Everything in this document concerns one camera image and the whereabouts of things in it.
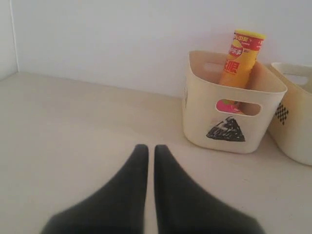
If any pink Lays chips can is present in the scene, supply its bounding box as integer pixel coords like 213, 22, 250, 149
216, 99, 244, 115

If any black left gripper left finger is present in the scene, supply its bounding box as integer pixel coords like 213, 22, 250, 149
41, 144, 149, 234

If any yellow Lays chips can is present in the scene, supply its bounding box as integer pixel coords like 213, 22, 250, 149
219, 29, 266, 88

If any cream bin with triangle mark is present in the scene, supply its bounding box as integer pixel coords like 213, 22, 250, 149
182, 50, 287, 154

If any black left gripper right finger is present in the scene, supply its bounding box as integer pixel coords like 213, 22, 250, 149
154, 145, 264, 234

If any cream bin with square mark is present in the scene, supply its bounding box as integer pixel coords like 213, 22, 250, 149
268, 62, 312, 166

